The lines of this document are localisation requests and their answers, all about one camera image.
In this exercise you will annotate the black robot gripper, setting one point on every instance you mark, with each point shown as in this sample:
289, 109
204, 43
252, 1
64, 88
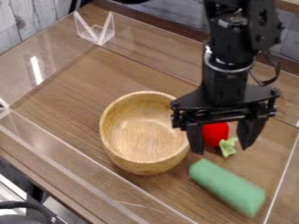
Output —
228, 96

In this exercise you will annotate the light wooden bowl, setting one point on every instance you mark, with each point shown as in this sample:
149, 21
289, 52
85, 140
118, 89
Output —
134, 129

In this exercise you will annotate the green rectangular stick block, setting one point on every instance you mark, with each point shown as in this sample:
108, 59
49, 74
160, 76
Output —
240, 194

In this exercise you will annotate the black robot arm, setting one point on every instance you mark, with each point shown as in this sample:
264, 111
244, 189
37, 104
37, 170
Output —
244, 29

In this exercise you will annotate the red plush strawberry toy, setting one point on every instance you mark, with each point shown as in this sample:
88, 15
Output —
216, 138

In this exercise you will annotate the clear acrylic enclosure wall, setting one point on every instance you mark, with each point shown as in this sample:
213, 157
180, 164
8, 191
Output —
58, 80

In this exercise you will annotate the clear acrylic corner bracket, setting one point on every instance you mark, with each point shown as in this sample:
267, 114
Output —
96, 34

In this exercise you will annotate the black metal table mount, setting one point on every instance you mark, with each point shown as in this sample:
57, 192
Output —
22, 208

